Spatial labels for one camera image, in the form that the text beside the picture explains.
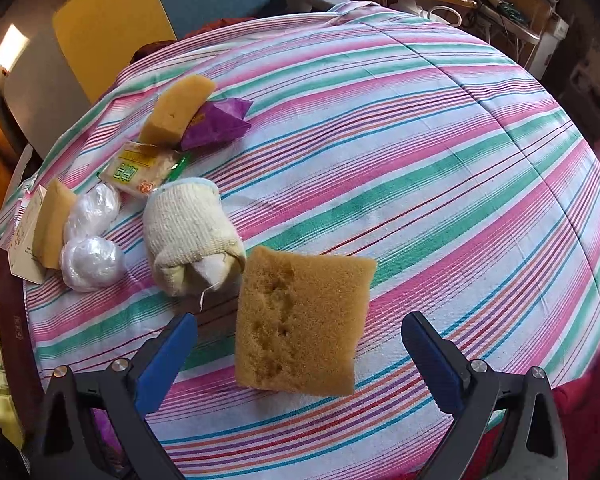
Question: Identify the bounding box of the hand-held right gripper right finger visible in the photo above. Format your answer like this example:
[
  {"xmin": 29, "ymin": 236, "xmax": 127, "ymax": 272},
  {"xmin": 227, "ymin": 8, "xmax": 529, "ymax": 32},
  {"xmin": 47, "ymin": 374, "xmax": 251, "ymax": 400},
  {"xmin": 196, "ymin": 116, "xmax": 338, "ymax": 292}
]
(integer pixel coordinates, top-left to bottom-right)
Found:
[{"xmin": 402, "ymin": 311, "xmax": 570, "ymax": 480}]

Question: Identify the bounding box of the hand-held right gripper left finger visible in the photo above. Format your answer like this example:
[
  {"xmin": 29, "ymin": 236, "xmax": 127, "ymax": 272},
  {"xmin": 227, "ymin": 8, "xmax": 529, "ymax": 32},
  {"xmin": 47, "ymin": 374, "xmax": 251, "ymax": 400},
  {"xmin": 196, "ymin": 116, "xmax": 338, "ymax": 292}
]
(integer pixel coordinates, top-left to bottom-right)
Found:
[{"xmin": 27, "ymin": 313, "xmax": 198, "ymax": 480}]

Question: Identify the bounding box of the clear plastic wrap ball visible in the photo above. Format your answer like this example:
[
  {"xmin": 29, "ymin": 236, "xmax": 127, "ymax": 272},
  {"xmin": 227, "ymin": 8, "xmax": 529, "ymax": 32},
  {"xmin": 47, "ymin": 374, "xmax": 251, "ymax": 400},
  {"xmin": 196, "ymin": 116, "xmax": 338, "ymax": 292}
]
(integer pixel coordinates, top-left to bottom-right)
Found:
[
  {"xmin": 60, "ymin": 236, "xmax": 127, "ymax": 293},
  {"xmin": 64, "ymin": 182, "xmax": 122, "ymax": 241}
]

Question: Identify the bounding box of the white cloth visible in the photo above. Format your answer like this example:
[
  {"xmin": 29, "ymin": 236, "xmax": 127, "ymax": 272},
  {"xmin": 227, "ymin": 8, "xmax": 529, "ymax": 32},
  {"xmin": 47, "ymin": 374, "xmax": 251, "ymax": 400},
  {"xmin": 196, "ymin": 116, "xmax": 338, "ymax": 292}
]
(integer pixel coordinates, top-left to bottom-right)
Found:
[{"xmin": 143, "ymin": 177, "xmax": 247, "ymax": 297}]

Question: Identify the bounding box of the large yellow sponge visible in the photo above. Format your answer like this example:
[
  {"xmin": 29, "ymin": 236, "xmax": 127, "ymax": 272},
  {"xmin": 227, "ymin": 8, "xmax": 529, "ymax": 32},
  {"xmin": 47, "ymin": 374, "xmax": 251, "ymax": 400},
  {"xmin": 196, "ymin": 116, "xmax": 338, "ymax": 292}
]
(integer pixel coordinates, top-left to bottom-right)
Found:
[{"xmin": 235, "ymin": 245, "xmax": 377, "ymax": 397}]

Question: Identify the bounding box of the gold metal tin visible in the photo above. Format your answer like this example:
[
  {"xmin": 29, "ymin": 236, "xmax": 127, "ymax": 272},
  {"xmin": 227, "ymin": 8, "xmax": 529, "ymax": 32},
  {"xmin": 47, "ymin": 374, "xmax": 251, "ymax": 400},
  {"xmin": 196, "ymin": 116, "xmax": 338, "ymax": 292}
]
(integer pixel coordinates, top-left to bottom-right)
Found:
[{"xmin": 0, "ymin": 247, "xmax": 43, "ymax": 453}]

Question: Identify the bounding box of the white cardboard box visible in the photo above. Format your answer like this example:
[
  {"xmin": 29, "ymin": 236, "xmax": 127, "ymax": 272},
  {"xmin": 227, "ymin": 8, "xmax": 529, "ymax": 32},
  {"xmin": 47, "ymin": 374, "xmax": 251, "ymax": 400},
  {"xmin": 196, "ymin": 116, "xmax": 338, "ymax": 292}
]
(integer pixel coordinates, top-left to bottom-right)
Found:
[{"xmin": 7, "ymin": 185, "xmax": 51, "ymax": 285}]

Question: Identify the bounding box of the yellow green snack packet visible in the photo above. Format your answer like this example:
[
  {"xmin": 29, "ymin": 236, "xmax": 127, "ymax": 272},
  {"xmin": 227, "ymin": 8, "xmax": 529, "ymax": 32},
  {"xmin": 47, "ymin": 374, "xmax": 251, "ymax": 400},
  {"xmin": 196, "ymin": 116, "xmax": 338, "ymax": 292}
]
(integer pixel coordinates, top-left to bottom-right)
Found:
[{"xmin": 97, "ymin": 141, "xmax": 193, "ymax": 198}]

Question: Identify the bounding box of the purple snack packet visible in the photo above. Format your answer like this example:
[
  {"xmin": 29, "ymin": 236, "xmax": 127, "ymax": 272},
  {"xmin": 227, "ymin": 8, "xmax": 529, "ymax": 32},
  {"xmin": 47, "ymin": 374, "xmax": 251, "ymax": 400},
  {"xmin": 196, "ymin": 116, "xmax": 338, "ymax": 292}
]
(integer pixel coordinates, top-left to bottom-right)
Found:
[{"xmin": 180, "ymin": 97, "xmax": 254, "ymax": 152}]

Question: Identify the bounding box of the red garment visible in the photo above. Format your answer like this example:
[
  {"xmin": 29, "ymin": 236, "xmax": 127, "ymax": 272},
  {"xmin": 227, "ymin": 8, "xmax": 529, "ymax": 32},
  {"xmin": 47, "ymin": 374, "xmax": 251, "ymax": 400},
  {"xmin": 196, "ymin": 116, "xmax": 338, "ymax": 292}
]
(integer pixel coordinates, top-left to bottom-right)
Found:
[{"xmin": 475, "ymin": 375, "xmax": 600, "ymax": 480}]

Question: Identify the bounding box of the dark red cloth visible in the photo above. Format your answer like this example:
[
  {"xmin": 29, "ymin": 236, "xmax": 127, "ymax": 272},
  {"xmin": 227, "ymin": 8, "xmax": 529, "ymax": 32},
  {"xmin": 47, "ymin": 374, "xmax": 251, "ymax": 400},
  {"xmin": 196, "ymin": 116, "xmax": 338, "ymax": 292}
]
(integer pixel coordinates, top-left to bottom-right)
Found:
[{"xmin": 180, "ymin": 17, "xmax": 261, "ymax": 41}]

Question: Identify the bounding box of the grey yellow blue headboard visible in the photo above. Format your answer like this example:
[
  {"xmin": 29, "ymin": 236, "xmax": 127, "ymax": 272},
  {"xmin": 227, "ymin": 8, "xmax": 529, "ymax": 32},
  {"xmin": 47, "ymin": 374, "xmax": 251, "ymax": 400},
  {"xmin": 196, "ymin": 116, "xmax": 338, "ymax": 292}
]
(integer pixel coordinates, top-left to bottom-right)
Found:
[{"xmin": 2, "ymin": 0, "xmax": 288, "ymax": 148}]

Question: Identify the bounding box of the cluttered storage shelf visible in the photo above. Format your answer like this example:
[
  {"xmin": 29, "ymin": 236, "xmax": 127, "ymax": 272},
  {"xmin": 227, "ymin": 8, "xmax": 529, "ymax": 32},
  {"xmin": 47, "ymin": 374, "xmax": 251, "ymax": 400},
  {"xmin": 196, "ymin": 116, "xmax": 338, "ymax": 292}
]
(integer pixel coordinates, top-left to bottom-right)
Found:
[{"xmin": 475, "ymin": 0, "xmax": 571, "ymax": 73}]

